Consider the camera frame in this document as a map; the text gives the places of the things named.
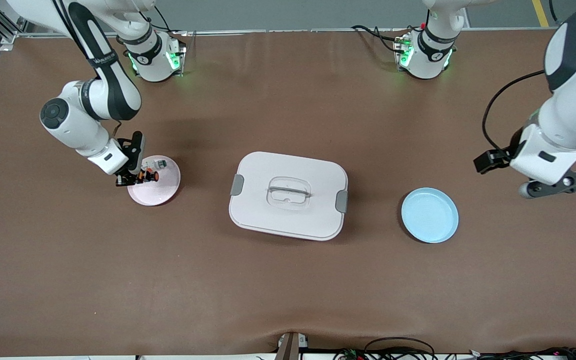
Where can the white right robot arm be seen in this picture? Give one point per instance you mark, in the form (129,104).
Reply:
(68,120)

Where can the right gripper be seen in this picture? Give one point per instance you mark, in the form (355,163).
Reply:
(131,172)

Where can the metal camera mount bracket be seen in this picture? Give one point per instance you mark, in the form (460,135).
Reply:
(290,346)

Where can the aluminium frame profile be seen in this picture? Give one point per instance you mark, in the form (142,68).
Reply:
(5,32)

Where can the white and grey switch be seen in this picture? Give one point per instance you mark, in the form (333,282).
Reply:
(155,163)

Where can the grey box latch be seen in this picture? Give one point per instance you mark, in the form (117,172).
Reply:
(237,185)
(341,201)

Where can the pink round plate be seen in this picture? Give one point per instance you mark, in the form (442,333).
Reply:
(158,192)

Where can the black and orange switch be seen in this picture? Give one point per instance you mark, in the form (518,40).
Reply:
(150,175)

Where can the light blue round plate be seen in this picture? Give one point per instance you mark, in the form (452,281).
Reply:
(429,216)

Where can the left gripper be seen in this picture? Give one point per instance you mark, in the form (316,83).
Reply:
(490,161)

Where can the white lidded storage box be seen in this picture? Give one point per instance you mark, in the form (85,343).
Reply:
(288,220)

